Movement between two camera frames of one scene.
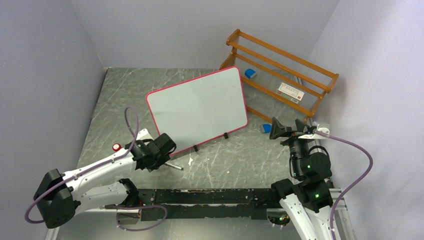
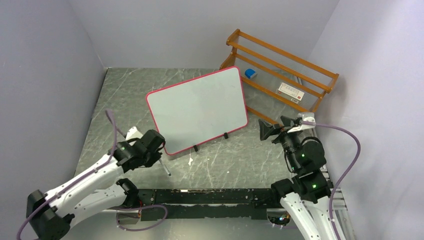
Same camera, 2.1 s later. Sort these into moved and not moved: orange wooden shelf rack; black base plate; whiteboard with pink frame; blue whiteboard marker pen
Moved: blue whiteboard marker pen
Not moved: whiteboard with pink frame; orange wooden shelf rack; black base plate
